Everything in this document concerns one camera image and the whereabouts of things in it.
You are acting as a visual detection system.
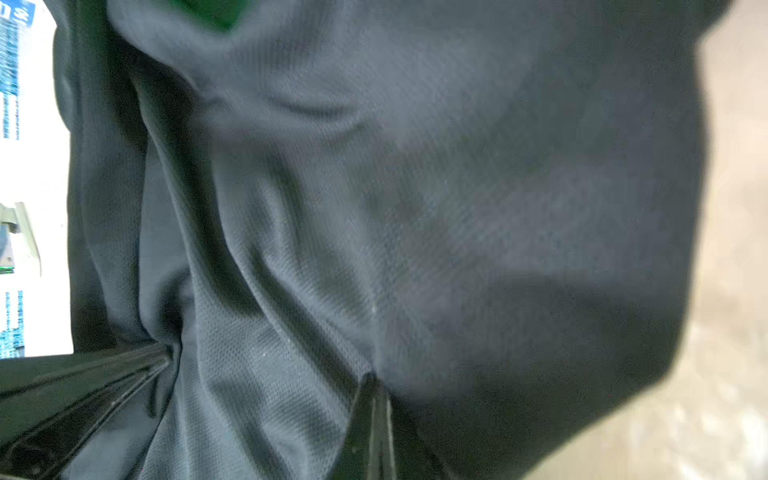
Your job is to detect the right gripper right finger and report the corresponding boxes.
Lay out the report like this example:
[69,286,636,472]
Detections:
[328,373,447,480]

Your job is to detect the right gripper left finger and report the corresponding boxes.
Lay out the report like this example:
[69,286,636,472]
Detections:
[1,344,171,479]

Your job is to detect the black shorts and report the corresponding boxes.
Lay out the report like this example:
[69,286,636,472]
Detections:
[48,1,727,479]

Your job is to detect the white file organizer box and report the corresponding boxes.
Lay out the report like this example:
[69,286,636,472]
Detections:
[1,1,73,358]

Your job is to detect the green plastic basket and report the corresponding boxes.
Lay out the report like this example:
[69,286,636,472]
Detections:
[174,0,251,31]

